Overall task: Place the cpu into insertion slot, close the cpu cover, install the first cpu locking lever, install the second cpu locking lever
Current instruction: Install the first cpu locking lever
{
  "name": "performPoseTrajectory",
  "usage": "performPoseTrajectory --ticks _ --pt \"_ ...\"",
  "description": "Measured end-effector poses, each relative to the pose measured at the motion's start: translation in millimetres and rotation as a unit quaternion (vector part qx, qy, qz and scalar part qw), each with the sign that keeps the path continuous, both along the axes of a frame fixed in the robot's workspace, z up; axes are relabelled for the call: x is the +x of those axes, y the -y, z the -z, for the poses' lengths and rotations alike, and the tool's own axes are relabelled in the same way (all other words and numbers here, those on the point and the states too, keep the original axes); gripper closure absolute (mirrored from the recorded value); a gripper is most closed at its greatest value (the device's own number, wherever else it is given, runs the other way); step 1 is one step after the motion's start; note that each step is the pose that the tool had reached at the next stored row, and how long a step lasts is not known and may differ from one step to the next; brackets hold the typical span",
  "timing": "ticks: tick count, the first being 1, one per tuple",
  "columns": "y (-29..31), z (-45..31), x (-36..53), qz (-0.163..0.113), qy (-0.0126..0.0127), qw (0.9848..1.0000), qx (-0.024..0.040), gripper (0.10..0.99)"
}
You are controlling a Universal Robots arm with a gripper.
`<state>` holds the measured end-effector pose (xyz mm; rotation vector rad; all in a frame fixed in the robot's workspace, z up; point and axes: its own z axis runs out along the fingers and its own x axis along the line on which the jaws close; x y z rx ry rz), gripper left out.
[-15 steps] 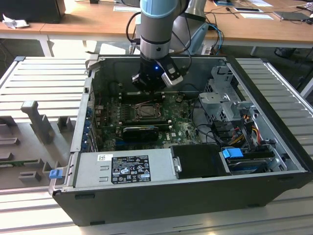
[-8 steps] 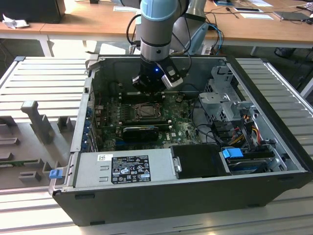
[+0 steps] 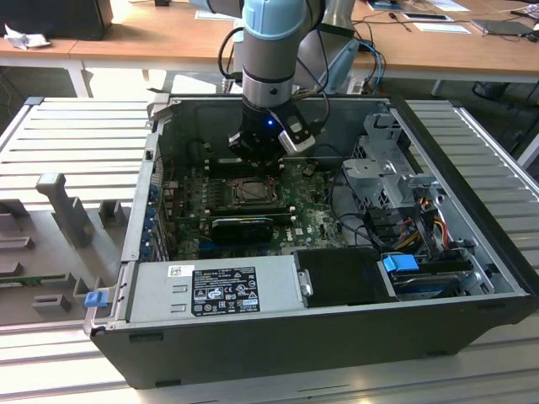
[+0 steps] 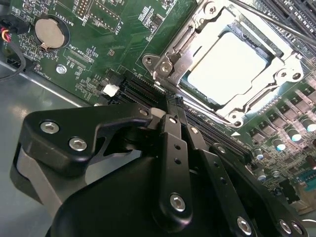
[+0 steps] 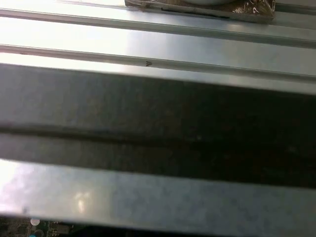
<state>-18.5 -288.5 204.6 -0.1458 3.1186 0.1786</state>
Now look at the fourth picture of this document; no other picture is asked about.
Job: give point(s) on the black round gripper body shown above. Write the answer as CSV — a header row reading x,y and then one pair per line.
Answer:
x,y
111,205

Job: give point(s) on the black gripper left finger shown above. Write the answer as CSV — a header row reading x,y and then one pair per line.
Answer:
x,y
61,128

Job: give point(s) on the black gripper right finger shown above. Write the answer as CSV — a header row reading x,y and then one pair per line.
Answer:
x,y
222,177

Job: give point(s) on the silver square CPU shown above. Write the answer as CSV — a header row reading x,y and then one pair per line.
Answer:
x,y
227,69

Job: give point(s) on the metal socket cover frame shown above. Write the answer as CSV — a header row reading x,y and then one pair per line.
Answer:
x,y
184,66

